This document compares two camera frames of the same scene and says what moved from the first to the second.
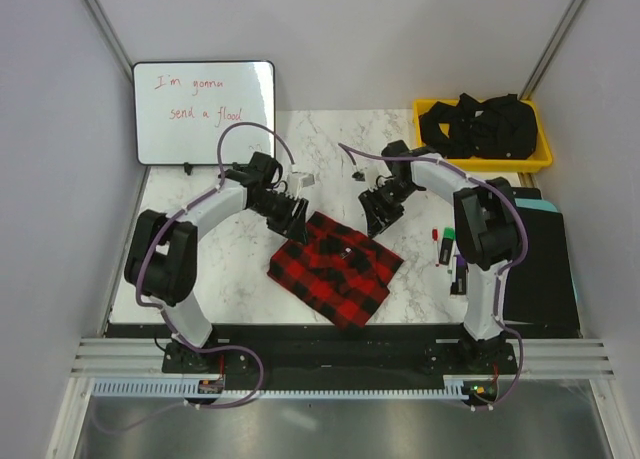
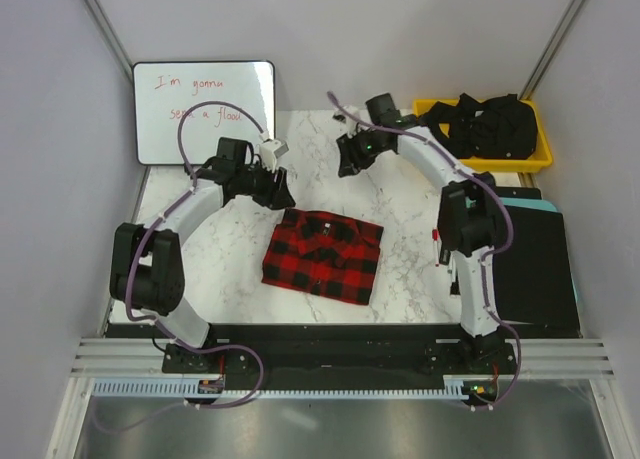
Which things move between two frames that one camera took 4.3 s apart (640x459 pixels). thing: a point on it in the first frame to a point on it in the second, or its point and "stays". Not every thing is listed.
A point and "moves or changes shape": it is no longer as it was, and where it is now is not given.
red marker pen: (435, 237) stays
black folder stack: (541, 300) stays
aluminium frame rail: (124, 357) stays
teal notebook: (536, 204) stays
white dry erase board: (181, 108) stays
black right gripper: (377, 222) to (352, 162)
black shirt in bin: (503, 127) stays
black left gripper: (296, 230) to (277, 195)
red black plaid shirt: (339, 272) moves or changes shape
